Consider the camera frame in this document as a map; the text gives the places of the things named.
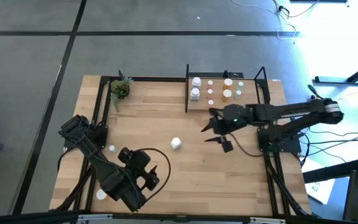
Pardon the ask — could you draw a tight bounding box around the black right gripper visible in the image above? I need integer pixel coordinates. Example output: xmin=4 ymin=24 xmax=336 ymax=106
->
xmin=200 ymin=104 xmax=254 ymax=154

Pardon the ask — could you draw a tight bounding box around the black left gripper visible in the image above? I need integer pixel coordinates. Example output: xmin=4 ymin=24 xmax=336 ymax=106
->
xmin=136 ymin=164 xmax=161 ymax=192

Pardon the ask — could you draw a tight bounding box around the black box behind shelf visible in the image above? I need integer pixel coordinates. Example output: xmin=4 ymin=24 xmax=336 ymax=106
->
xmin=223 ymin=70 xmax=245 ymax=79

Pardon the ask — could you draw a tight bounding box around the green potted plant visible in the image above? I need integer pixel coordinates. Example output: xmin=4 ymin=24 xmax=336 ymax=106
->
xmin=109 ymin=70 xmax=134 ymax=111

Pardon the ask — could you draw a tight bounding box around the white printed paper sheet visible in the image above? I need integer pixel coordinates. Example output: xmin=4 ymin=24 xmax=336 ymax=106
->
xmin=300 ymin=157 xmax=336 ymax=205

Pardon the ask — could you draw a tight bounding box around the black floor beam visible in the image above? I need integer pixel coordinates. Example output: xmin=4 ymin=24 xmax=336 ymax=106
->
xmin=302 ymin=157 xmax=358 ymax=184

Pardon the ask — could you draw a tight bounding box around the black desk leg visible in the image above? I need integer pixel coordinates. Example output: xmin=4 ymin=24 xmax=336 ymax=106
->
xmin=314 ymin=57 xmax=358 ymax=85

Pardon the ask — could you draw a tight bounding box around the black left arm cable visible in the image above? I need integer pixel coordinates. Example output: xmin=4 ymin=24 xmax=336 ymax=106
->
xmin=135 ymin=147 xmax=172 ymax=202

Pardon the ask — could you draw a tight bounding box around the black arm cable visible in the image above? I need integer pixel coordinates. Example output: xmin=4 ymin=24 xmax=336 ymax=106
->
xmin=135 ymin=147 xmax=172 ymax=202
xmin=228 ymin=133 xmax=265 ymax=158

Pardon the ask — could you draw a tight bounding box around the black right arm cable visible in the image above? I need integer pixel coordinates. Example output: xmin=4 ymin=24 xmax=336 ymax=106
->
xmin=228 ymin=133 xmax=265 ymax=158

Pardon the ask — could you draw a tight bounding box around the wooden shelf with black frame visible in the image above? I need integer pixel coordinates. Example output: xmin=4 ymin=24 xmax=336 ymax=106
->
xmin=185 ymin=63 xmax=269 ymax=113

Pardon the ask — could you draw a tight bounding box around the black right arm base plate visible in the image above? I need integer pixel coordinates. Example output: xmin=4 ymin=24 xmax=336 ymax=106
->
xmin=257 ymin=128 xmax=301 ymax=153

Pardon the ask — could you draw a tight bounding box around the black table rail frame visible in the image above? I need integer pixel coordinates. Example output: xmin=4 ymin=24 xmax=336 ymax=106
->
xmin=54 ymin=75 xmax=313 ymax=217

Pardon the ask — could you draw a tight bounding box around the silver frame bracket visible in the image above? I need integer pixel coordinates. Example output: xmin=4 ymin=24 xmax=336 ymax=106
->
xmin=78 ymin=213 xmax=113 ymax=222
xmin=249 ymin=217 xmax=287 ymax=224

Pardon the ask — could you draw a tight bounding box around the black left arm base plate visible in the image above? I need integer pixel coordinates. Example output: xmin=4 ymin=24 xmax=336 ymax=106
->
xmin=61 ymin=124 xmax=109 ymax=150

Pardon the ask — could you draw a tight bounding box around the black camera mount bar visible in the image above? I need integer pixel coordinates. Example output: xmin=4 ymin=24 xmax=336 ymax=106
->
xmin=0 ymin=210 xmax=358 ymax=224

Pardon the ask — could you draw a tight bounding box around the white floor cable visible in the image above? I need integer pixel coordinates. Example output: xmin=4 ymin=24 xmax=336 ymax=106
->
xmin=231 ymin=0 xmax=319 ymax=41

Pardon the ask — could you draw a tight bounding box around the grey floor cable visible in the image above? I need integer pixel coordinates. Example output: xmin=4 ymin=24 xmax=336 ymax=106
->
xmin=306 ymin=128 xmax=358 ymax=156

